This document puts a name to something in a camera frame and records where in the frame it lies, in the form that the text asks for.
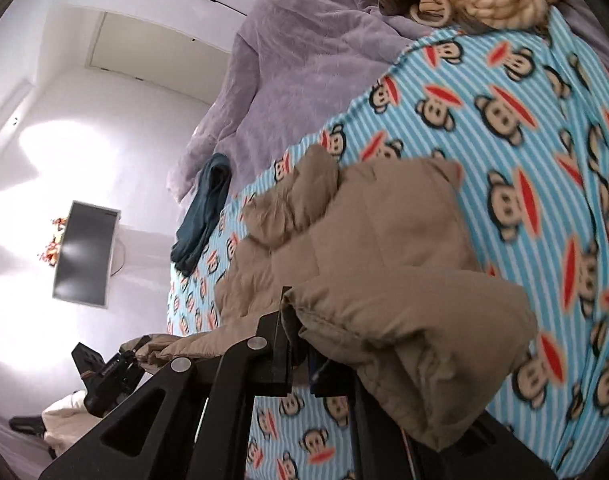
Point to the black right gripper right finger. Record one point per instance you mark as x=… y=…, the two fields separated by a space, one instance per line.
x=329 y=378

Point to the lavender fleece blanket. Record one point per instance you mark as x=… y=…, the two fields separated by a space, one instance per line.
x=294 y=65

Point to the dark teal folded garment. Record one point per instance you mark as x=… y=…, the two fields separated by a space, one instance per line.
x=203 y=215

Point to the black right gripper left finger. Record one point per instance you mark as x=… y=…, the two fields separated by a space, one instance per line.
x=273 y=376

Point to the left hand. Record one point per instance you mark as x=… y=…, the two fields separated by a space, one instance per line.
x=88 y=374

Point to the beige puffer jacket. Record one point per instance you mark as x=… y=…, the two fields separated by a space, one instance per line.
x=372 y=264

